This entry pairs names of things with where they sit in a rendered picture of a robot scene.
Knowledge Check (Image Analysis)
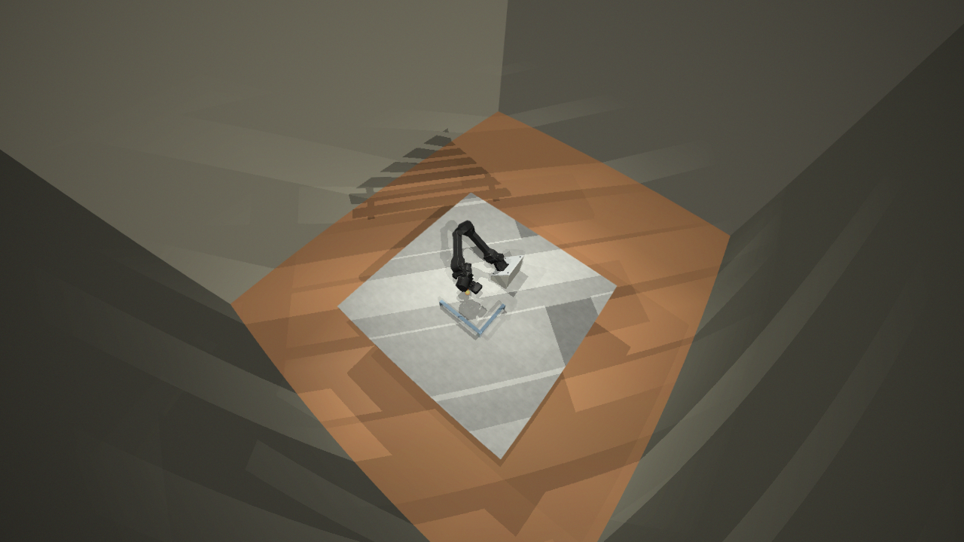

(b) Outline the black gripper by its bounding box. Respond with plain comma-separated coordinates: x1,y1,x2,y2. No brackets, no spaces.
452,274,482,294

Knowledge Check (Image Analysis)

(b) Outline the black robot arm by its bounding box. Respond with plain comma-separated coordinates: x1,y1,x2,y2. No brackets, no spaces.
450,220,509,292

